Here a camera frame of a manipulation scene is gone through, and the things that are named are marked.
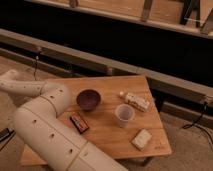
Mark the red black snack packet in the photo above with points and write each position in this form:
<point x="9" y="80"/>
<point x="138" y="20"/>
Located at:
<point x="79" y="123"/>

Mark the dark purple bowl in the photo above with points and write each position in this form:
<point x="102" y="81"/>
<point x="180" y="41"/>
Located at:
<point x="88" y="99"/>

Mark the translucent plastic cup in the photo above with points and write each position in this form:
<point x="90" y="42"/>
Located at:
<point x="124" y="114"/>

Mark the wooden shelf in background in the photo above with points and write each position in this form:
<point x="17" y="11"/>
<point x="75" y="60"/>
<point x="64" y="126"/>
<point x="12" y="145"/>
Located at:
<point x="168" y="14"/>

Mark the white sponge block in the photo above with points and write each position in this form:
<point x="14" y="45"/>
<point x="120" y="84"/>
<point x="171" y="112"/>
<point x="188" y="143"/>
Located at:
<point x="141" y="139"/>

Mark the long grey metal rail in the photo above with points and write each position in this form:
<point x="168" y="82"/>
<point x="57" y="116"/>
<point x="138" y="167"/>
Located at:
<point x="161" y="82"/>

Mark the black device on floor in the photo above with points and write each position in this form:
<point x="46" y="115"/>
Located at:
<point x="5" y="133"/>

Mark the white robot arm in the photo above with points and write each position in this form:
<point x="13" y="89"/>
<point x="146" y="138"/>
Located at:
<point x="37" y="125"/>

